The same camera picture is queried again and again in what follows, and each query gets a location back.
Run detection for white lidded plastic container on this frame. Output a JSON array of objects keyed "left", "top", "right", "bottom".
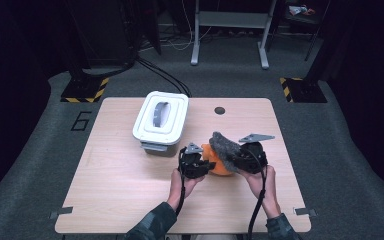
[{"left": 132, "top": 90, "right": 190, "bottom": 147}]

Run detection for left hand-held gripper cable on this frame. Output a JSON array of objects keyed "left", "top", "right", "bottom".
[{"left": 174, "top": 148, "right": 188, "bottom": 217}]

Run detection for grey tape piece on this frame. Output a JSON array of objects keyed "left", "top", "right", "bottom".
[
  {"left": 294, "top": 207, "right": 317, "bottom": 218},
  {"left": 49, "top": 206, "right": 74, "bottom": 220}
]

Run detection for white cable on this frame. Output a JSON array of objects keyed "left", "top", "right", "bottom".
[{"left": 166, "top": 0, "right": 214, "bottom": 52}]

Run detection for black floor cables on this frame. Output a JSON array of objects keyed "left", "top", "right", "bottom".
[{"left": 136, "top": 57, "right": 192, "bottom": 98}]

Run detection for dark cabinet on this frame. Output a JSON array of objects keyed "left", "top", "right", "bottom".
[{"left": 64, "top": 0, "right": 138, "bottom": 68}]

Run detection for person's left hand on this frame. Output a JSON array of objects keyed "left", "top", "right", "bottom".
[{"left": 167, "top": 168, "right": 206, "bottom": 209}]

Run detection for orange plush toy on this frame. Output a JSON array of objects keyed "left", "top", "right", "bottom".
[{"left": 201, "top": 143, "right": 236, "bottom": 177}]

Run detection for hand-held gripper cable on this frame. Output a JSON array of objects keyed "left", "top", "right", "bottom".
[
  {"left": 174, "top": 148, "right": 188, "bottom": 217},
  {"left": 247, "top": 149, "right": 268, "bottom": 240}
]

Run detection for grey fuzzy cloth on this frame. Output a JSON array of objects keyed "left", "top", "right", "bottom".
[{"left": 208, "top": 131, "right": 243, "bottom": 173}]

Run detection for clear grey storage box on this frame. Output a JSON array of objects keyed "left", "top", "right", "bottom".
[{"left": 139, "top": 141, "right": 181, "bottom": 158}]

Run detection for black yellow striped base plate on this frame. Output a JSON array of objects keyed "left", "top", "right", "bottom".
[
  {"left": 279, "top": 77, "right": 328, "bottom": 104},
  {"left": 60, "top": 77, "right": 110, "bottom": 104}
]

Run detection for person's right hand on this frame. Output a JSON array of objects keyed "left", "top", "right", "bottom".
[{"left": 239, "top": 165, "right": 283, "bottom": 219}]

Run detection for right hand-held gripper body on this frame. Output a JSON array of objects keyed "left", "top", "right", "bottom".
[{"left": 236, "top": 133, "right": 276, "bottom": 174}]

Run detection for colourful things on dark shelf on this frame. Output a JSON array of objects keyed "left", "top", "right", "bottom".
[{"left": 288, "top": 4, "right": 316, "bottom": 17}]

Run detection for white metal desk frame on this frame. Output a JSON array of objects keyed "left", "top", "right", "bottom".
[{"left": 190, "top": 0, "right": 278, "bottom": 70}]

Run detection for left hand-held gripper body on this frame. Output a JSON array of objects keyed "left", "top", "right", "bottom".
[{"left": 178, "top": 142, "right": 211, "bottom": 179}]

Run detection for right hand-held gripper cable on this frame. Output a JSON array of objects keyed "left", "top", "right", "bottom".
[{"left": 247, "top": 149, "right": 268, "bottom": 240}]

